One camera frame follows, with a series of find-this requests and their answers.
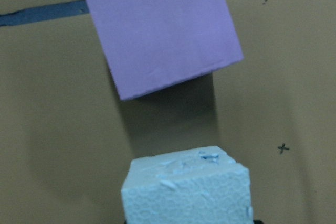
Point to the purple foam block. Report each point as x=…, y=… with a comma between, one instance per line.
x=154, y=44

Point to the light blue foam block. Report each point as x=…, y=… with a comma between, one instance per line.
x=201, y=185

